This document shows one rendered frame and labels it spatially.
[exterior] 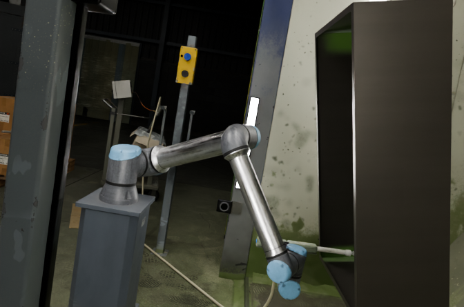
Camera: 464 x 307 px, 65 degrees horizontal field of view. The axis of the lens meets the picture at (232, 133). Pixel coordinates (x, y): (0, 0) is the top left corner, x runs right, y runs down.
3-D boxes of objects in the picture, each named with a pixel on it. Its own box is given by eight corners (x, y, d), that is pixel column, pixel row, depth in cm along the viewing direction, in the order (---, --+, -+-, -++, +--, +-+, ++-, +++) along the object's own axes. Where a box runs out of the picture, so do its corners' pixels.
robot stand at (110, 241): (58, 331, 173) (74, 202, 168) (85, 297, 204) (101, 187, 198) (120, 342, 173) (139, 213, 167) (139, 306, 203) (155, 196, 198)
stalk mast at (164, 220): (164, 251, 279) (197, 37, 266) (162, 254, 273) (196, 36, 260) (157, 250, 279) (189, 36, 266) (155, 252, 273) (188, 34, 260)
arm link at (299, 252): (302, 255, 145) (295, 283, 147) (311, 248, 155) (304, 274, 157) (281, 245, 150) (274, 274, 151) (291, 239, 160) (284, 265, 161)
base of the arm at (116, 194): (92, 201, 174) (95, 181, 173) (107, 191, 193) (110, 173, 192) (131, 208, 173) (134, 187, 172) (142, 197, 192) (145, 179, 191)
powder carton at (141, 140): (122, 150, 433) (137, 121, 432) (155, 165, 443) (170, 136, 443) (118, 159, 381) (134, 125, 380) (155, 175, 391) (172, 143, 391)
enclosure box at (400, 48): (383, 255, 197) (382, 30, 187) (449, 321, 137) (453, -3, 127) (319, 257, 197) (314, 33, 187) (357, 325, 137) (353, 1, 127)
